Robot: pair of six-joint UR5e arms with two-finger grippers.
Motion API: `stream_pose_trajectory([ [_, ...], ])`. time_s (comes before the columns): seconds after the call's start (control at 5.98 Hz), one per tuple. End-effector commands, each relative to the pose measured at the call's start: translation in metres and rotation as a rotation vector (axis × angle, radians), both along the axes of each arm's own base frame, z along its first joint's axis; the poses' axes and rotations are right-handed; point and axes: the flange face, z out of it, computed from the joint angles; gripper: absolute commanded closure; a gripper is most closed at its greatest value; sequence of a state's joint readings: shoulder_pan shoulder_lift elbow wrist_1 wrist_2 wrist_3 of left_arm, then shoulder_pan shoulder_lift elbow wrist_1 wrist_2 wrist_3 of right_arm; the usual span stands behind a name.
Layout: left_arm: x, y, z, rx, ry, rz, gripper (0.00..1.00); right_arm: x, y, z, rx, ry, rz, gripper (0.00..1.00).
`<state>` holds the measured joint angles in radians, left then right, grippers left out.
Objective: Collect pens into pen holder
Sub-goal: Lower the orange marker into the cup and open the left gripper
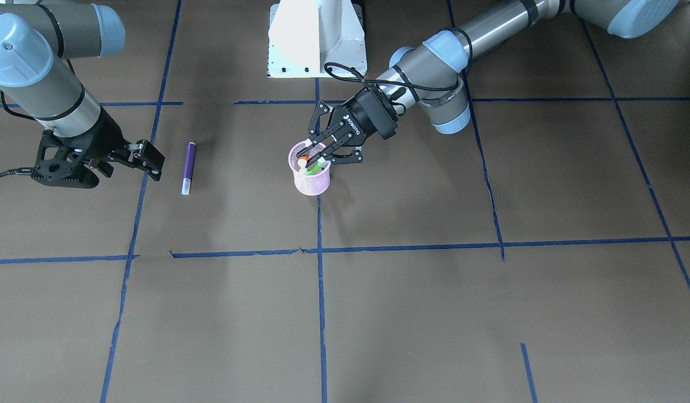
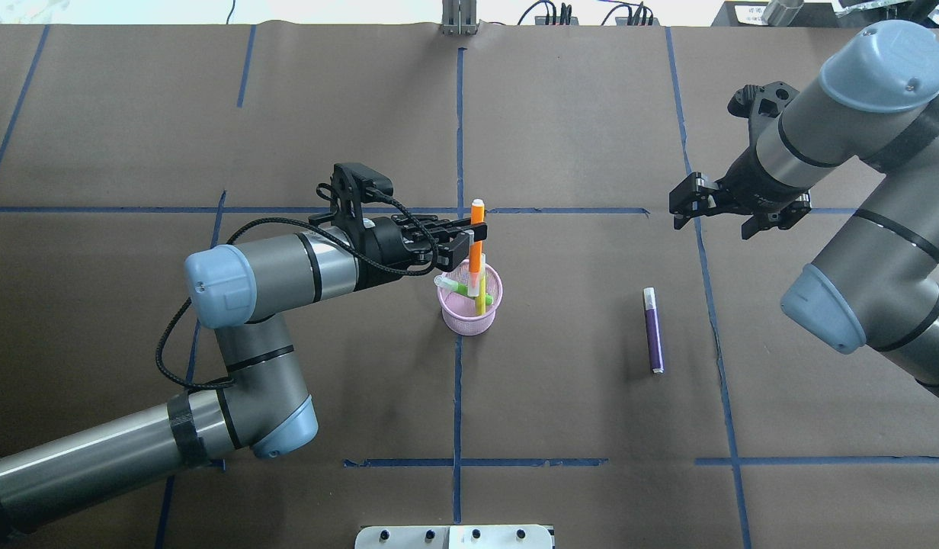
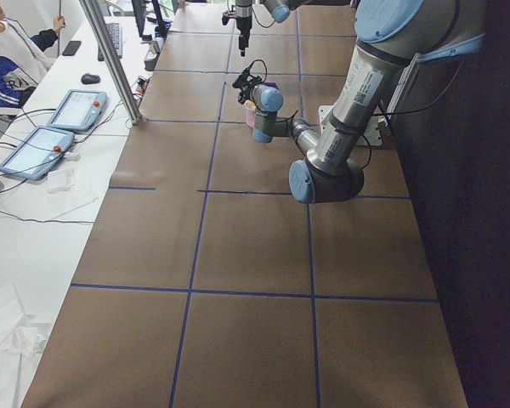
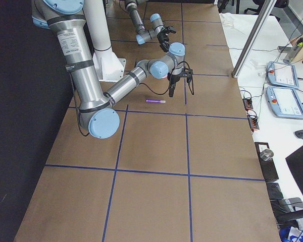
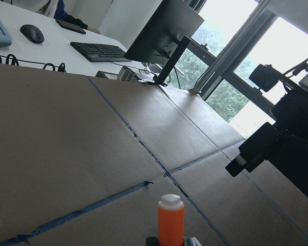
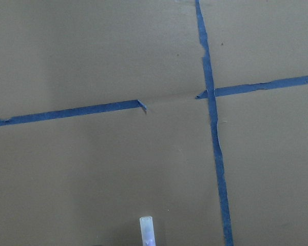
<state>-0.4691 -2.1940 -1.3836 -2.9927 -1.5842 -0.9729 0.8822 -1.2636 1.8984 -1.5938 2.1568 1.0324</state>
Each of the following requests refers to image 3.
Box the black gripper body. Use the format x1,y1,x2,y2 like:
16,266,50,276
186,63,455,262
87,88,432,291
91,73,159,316
235,6,252,48
232,70,263,100

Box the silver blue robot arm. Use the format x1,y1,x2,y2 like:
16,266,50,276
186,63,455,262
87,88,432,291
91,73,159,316
233,1,486,204
222,0,309,57

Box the black keyboard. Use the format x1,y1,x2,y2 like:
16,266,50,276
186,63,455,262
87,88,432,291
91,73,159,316
105,22,123,59

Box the black computer mouse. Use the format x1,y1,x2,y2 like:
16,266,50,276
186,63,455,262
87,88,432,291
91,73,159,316
81,73,100,85

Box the upper teach pendant tablet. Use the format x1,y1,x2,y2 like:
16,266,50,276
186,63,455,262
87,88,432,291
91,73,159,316
48,89,107,132

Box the teach pendant tablet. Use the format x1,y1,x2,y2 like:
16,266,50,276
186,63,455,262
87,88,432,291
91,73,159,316
0,126,75,180
48,89,107,132

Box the black smartphone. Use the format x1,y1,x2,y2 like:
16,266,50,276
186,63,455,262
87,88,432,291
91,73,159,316
62,40,82,56

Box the lower teach pendant tablet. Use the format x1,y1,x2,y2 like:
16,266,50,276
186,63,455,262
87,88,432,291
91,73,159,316
0,126,75,180

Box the seated person white vest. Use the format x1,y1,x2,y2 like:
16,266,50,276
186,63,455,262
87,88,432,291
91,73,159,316
0,4,66,108

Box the white crumpled cloth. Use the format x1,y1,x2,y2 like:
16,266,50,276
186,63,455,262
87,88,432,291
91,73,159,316
0,284,52,407

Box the aluminium frame post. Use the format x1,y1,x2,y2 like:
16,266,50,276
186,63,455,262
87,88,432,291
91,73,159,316
79,0,142,125

